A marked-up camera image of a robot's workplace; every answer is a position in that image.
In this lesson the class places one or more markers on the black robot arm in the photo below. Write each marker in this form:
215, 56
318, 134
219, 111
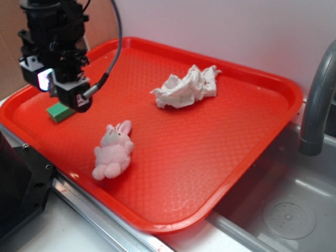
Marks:
68, 8

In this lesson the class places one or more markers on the grey plastic sink basin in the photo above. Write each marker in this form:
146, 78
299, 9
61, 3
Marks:
285, 201

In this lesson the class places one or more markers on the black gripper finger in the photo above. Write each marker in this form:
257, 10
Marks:
38, 78
70, 95

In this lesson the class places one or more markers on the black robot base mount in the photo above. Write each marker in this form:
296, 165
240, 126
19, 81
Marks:
26, 178

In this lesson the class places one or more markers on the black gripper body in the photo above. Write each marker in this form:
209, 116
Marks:
53, 39

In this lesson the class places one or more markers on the pink plush bunny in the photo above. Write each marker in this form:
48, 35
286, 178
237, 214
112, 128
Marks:
113, 156

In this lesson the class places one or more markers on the grey faucet spout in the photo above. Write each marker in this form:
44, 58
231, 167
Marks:
319, 113

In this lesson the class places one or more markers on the crumpled white paper towel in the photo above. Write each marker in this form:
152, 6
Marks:
195, 86

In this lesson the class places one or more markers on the green rectangular block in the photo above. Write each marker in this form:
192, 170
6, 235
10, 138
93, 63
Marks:
59, 112

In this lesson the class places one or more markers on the red plastic tray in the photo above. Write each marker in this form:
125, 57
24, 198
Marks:
184, 160

